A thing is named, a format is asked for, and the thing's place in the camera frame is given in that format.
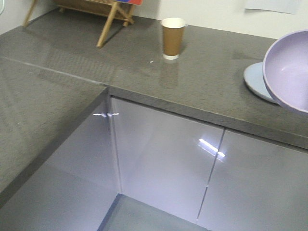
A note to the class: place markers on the purple plastic bowl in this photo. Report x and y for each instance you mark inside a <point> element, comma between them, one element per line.
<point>285,71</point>

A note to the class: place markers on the brown paper cup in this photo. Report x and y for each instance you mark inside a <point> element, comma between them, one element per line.
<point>172,30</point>

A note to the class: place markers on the light blue plate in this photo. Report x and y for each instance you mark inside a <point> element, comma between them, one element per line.
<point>253,77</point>

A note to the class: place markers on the grey middle cabinet door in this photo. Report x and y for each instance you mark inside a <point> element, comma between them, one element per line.
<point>164,160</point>

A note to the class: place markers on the grey cabinet door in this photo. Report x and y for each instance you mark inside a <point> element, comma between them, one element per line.
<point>164,160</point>
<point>75,187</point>
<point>256,186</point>

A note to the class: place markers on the grey left cabinet door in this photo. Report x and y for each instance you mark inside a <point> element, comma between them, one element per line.
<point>75,187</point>

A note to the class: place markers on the blue red item on rack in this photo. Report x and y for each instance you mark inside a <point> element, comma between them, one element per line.
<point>133,2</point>

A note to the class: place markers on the wooden dish rack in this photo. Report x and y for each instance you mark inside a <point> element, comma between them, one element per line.
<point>110,9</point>

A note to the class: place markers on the grey right cabinet door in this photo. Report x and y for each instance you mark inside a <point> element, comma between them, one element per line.
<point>256,186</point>

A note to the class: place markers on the white paper on wall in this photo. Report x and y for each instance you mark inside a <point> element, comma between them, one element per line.
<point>281,6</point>

